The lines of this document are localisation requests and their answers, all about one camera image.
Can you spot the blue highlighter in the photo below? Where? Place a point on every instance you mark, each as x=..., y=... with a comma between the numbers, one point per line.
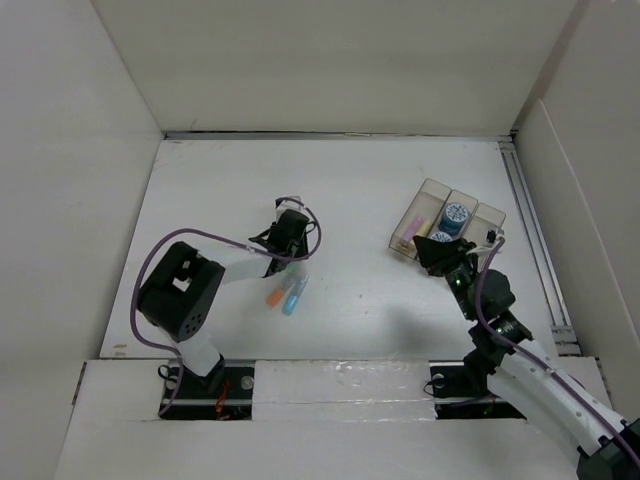
x=294, y=296

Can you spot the orange highlighter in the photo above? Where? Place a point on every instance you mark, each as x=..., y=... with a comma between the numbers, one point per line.
x=280, y=290

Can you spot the clear three-compartment organizer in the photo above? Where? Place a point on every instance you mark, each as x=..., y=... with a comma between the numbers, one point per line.
x=440, y=213

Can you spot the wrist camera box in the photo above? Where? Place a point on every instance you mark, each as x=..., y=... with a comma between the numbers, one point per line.
x=491, y=237
x=288, y=202

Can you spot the pink highlighter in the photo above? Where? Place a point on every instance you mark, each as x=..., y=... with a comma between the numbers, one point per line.
x=411, y=230

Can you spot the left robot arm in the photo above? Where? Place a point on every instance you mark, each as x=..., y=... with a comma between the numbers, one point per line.
x=178, y=282

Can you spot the yellow highlighter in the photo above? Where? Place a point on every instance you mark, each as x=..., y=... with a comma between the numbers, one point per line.
x=424, y=228

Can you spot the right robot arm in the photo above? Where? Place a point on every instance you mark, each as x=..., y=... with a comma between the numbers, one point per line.
x=508, y=362

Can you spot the blue patterned tape roll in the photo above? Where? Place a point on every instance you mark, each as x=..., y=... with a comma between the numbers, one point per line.
x=440, y=236

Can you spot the aluminium rail right side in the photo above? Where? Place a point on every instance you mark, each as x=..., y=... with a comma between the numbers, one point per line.
x=562, y=329

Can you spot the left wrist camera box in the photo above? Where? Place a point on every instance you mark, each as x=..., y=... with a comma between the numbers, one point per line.
x=288, y=202

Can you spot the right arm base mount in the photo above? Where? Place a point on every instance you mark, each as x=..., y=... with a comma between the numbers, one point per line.
x=460, y=392

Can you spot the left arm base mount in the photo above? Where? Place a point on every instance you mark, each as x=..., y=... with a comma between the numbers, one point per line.
x=226, y=396

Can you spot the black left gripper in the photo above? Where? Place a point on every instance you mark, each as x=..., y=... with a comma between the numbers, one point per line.
x=300, y=251

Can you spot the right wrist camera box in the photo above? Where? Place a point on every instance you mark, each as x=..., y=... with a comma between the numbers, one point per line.
x=491, y=237

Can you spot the green highlighter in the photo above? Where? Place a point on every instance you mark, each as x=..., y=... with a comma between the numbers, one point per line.
x=293, y=268

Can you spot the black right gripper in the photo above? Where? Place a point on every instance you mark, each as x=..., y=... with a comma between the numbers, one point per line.
x=436, y=255

